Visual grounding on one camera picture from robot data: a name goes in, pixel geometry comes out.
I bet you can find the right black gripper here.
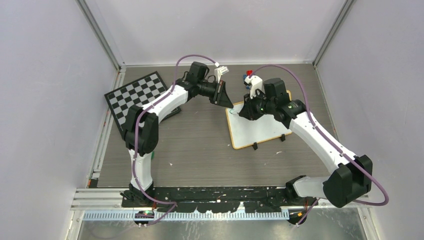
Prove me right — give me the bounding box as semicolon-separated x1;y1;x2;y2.
240;89;276;121

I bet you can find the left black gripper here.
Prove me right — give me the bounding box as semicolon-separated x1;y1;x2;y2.
198;80;234;109

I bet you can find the yellow framed whiteboard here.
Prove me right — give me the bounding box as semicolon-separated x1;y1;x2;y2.
225;101;292;150

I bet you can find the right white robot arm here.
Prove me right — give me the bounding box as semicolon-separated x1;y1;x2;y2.
239;75;373;208

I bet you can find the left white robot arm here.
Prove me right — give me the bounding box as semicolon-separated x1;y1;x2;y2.
122;61;233;207

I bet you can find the blue red toy car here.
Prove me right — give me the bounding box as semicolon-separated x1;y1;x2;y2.
243;70;253;90

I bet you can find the black white checkerboard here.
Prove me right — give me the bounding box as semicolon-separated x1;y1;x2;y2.
104;71;168;133

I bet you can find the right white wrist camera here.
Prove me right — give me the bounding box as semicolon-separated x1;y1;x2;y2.
245;75;263;99

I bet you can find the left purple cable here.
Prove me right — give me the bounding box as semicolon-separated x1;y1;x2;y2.
131;54;220;227

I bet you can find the purple cable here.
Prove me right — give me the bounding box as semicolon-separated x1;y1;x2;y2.
131;54;220;227
249;64;390;227

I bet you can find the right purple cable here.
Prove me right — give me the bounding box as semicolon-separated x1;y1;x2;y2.
249;64;390;227

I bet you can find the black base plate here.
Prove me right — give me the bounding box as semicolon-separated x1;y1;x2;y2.
120;186;315;213

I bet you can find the aluminium frame rail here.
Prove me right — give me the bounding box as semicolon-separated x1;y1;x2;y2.
70;187;373;222

